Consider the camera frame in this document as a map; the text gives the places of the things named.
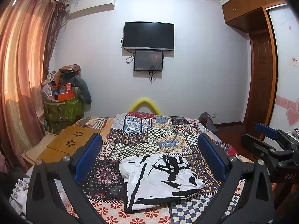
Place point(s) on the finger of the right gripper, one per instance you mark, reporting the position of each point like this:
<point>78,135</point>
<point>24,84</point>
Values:
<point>268,153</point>
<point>267,129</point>

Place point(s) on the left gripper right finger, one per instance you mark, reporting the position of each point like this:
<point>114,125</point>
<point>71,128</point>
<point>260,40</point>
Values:
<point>256,203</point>

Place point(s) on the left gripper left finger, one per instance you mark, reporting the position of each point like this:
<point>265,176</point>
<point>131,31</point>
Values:
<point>44,204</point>

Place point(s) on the black and white patterned shirt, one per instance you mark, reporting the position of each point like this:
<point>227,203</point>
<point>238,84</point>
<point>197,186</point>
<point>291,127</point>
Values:
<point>157,179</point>

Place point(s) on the grey blue bag on floor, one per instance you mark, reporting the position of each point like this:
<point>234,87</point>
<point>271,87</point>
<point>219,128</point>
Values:
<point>206,120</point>

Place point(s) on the green patterned storage bag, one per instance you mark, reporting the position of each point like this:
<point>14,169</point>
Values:
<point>60,115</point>

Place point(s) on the patchwork patterned bed quilt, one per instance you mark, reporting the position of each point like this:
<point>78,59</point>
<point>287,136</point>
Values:
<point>144,134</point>

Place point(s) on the orange box on pile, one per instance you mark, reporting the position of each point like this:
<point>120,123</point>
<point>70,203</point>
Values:
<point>66,96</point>

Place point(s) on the wooden wardrobe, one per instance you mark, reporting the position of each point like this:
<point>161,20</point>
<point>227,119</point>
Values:
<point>251,17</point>

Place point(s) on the yellow curved foam tube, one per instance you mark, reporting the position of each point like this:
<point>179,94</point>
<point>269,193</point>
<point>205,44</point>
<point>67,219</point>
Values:
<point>145,102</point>

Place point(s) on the brown bag on pile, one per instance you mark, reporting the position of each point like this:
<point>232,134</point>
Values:
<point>75,68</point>

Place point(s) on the pink orange window curtain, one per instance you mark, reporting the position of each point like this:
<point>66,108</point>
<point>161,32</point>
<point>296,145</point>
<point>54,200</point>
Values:
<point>29,30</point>

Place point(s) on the small wall-mounted black screen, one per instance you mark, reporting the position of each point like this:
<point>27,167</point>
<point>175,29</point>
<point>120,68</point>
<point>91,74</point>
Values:
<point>148,60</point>

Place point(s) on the large wall-mounted black television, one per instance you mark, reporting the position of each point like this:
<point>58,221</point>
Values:
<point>148,35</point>

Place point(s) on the white wall air conditioner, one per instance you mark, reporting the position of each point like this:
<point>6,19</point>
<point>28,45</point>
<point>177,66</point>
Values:
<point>86,7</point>

